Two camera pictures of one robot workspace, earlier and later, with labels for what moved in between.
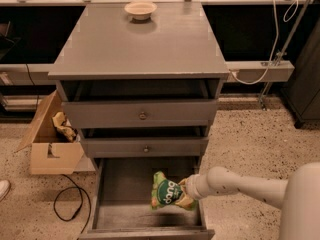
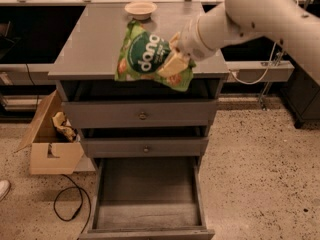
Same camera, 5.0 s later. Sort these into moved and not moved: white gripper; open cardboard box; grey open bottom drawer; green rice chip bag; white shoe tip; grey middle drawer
Moved: green rice chip bag; white gripper
Not moved: grey middle drawer; white shoe tip; grey open bottom drawer; open cardboard box
